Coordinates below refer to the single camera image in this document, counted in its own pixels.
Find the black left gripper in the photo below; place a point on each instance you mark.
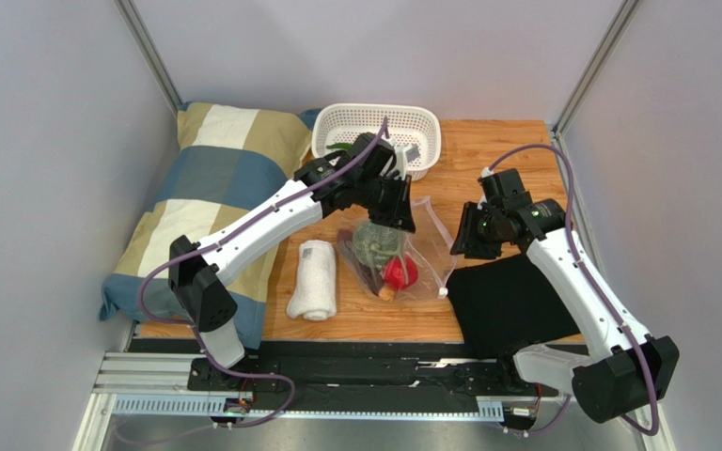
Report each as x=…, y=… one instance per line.
x=400, y=214

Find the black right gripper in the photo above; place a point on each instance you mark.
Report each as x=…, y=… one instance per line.
x=478, y=227

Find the green fake leafy vegetable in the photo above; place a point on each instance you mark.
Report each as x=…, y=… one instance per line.
x=377, y=244

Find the clear zip top bag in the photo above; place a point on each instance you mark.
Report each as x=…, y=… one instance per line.
x=428, y=247

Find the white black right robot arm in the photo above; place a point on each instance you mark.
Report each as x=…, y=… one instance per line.
x=626, y=367

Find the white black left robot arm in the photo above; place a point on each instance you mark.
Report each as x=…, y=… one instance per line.
x=201, y=271

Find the red fake tomato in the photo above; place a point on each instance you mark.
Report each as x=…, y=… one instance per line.
x=400, y=273

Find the black cloth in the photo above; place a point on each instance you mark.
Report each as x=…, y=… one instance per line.
x=504, y=305

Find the rolled white towel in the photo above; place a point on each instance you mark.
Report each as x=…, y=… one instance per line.
x=315, y=294

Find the plaid blue beige pillow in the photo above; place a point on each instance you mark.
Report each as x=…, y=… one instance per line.
x=230, y=160

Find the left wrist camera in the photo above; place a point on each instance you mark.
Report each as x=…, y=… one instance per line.
x=386, y=156

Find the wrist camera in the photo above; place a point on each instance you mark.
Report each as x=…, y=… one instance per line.
x=502, y=191
x=386, y=156

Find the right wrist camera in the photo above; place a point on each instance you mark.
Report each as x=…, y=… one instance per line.
x=502, y=191

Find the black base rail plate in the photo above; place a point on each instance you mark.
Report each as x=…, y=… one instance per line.
x=364, y=377

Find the aluminium frame rail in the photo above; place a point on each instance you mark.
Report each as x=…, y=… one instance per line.
x=157, y=394

